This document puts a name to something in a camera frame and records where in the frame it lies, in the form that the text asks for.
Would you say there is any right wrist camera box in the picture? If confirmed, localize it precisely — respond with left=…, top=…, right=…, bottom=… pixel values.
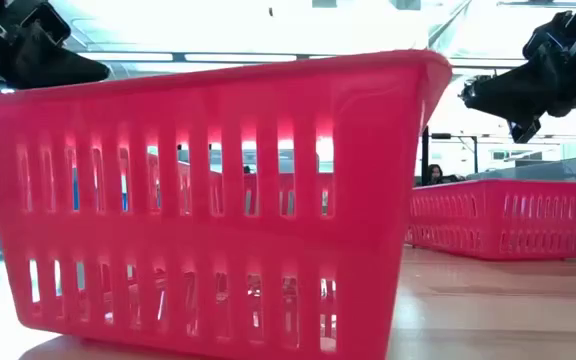
left=521, top=10, right=576, bottom=60

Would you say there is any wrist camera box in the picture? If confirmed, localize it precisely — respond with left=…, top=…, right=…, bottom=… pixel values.
left=17, top=1, right=73, bottom=47
left=521, top=10, right=576, bottom=60

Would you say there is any person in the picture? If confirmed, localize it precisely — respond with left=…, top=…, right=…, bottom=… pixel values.
left=426, top=163, right=462, bottom=186

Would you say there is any red slotted plastic basket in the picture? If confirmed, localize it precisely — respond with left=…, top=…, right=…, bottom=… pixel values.
left=404, top=178, right=576, bottom=262
left=0, top=48, right=453, bottom=360

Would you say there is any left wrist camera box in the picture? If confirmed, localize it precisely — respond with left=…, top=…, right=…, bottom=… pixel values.
left=17, top=1, right=73, bottom=47

